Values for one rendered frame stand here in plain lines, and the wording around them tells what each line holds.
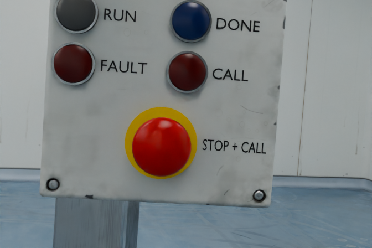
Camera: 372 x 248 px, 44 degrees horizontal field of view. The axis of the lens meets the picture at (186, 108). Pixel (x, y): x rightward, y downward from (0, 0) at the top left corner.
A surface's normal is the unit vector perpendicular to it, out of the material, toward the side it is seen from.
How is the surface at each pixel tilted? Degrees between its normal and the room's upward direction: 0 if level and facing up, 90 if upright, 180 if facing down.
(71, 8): 88
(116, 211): 90
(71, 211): 90
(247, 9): 90
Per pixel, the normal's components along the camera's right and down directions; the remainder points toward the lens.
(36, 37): 0.21, 0.07
